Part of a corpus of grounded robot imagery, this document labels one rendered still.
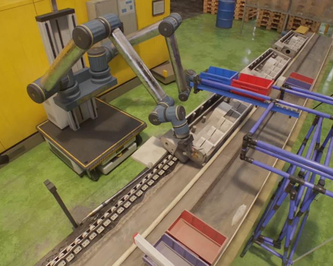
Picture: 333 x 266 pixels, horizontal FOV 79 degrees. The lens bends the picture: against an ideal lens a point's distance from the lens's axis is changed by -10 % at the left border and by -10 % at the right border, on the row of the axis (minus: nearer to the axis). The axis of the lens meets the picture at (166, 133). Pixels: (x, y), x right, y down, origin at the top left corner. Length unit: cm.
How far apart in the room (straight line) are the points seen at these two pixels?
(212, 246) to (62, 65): 161
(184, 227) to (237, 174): 64
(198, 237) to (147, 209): 39
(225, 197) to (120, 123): 176
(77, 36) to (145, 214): 125
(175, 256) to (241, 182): 77
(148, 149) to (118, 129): 101
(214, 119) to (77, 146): 160
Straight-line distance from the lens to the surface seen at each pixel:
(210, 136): 190
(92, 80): 262
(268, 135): 235
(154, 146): 196
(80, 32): 151
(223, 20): 834
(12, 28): 300
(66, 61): 174
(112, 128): 291
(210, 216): 164
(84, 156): 264
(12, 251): 275
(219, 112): 211
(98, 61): 250
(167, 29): 214
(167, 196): 170
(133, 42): 255
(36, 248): 264
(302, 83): 328
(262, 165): 139
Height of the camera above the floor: 218
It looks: 42 degrees down
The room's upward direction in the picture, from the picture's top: straight up
